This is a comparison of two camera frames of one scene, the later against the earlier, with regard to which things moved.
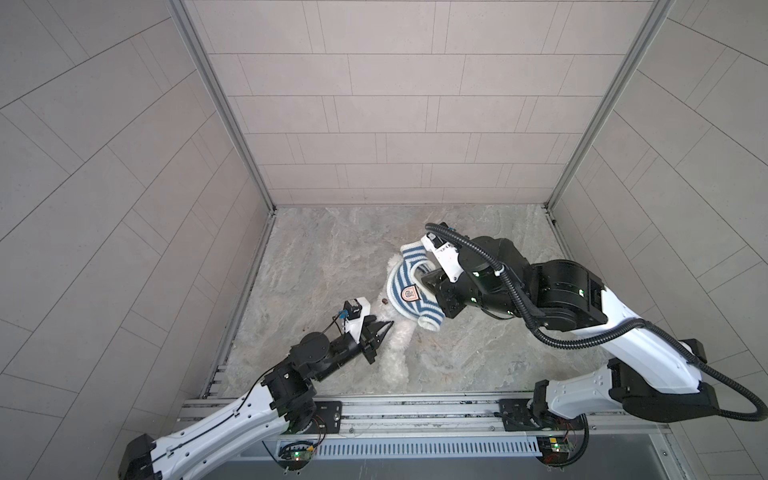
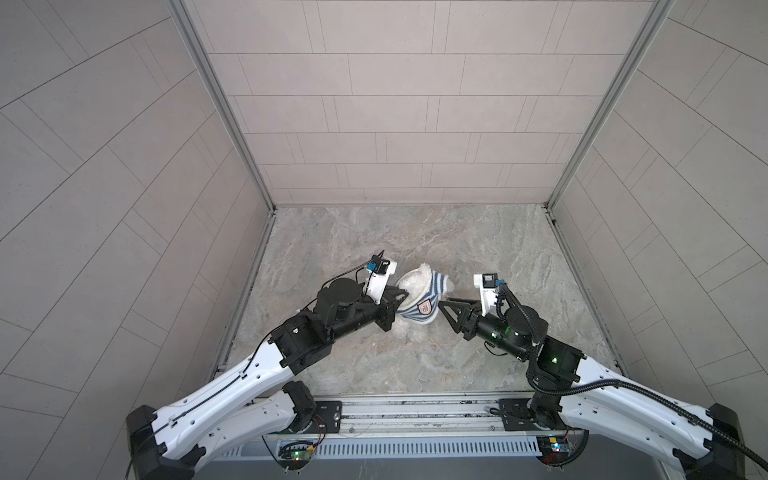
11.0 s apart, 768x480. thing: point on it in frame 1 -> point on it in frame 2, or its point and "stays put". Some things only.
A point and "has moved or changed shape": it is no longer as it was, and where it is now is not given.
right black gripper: [439, 281] -> [470, 320]
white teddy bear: [394, 360] -> [412, 287]
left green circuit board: [295, 456] stays put
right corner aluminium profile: [652, 23] stays put
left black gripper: [368, 336] -> [383, 312]
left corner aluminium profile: [185, 13] stays put
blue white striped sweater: [408, 292] has moved or changed shape
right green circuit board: [553, 449] stays put
